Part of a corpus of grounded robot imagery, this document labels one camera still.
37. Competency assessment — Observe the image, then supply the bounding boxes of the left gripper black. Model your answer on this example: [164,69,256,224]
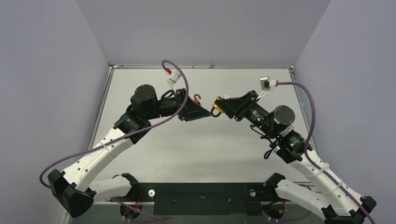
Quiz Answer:
[145,89,211,121]

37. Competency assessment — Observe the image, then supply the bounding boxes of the yellow padlock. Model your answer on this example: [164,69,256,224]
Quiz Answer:
[210,102,224,118]

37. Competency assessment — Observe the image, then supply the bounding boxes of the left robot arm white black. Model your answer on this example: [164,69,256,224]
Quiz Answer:
[48,84,210,218]

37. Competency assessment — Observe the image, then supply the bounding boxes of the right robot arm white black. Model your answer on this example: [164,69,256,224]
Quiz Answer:
[213,91,376,224]

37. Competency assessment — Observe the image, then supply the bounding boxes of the orange padlock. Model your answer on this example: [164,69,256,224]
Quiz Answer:
[193,94,201,105]

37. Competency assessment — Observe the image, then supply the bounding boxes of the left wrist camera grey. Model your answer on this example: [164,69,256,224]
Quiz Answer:
[165,69,182,92]

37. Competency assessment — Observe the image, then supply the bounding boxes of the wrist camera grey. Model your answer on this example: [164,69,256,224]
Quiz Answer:
[257,76,278,99]
[165,69,182,92]

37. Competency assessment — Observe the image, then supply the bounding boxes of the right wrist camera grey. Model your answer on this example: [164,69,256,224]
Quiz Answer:
[257,76,278,99]

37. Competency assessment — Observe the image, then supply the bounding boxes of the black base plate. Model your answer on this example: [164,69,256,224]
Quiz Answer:
[121,182,282,216]

